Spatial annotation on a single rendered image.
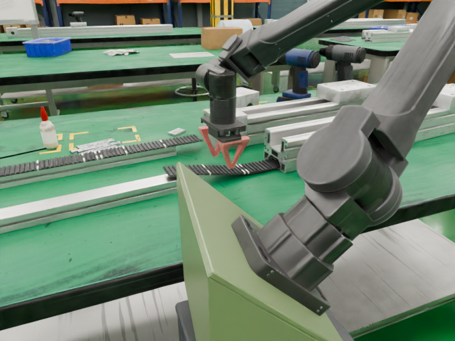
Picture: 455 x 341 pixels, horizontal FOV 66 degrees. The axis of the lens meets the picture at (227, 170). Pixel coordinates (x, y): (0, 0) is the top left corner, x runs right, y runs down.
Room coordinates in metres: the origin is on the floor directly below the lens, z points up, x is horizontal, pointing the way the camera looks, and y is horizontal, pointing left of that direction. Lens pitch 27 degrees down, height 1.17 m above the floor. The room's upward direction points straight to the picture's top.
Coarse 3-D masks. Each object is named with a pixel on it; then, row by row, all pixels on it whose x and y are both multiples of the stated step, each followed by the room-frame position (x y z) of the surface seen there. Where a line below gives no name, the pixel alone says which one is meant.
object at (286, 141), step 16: (432, 112) 0.98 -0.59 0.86; (448, 112) 1.01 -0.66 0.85; (272, 128) 0.84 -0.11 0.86; (288, 128) 0.84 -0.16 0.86; (304, 128) 0.86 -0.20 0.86; (320, 128) 0.89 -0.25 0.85; (432, 128) 1.00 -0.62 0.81; (448, 128) 1.02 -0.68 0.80; (272, 144) 0.82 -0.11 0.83; (288, 144) 0.75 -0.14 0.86; (288, 160) 0.77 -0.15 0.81
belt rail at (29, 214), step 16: (160, 176) 0.68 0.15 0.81; (80, 192) 0.61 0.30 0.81; (96, 192) 0.61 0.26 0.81; (112, 192) 0.61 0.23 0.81; (128, 192) 0.62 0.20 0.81; (144, 192) 0.63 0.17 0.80; (160, 192) 0.65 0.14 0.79; (176, 192) 0.66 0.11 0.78; (16, 208) 0.55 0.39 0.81; (32, 208) 0.55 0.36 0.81; (48, 208) 0.55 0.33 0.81; (64, 208) 0.56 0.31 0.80; (80, 208) 0.58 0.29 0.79; (96, 208) 0.59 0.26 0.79; (0, 224) 0.52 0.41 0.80; (16, 224) 0.53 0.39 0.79; (32, 224) 0.54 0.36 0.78
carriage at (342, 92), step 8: (352, 80) 1.22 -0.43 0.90; (320, 88) 1.14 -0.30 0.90; (328, 88) 1.11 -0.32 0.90; (336, 88) 1.10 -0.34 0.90; (344, 88) 1.10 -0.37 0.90; (352, 88) 1.10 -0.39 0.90; (360, 88) 1.10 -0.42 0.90; (368, 88) 1.11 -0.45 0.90; (320, 96) 1.14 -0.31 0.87; (328, 96) 1.10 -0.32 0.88; (336, 96) 1.08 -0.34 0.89; (344, 96) 1.07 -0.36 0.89; (352, 96) 1.08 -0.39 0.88; (360, 96) 1.10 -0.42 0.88
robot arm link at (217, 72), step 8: (208, 72) 0.76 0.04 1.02; (216, 72) 0.72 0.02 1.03; (224, 72) 0.72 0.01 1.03; (232, 72) 0.73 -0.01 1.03; (208, 80) 0.77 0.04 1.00; (216, 80) 0.71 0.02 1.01; (224, 80) 0.71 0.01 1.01; (232, 80) 0.72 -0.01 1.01; (216, 88) 0.71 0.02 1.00; (224, 88) 0.71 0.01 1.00; (232, 88) 0.72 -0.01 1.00; (216, 96) 0.71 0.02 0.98; (224, 96) 0.71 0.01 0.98; (232, 96) 0.72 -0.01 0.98
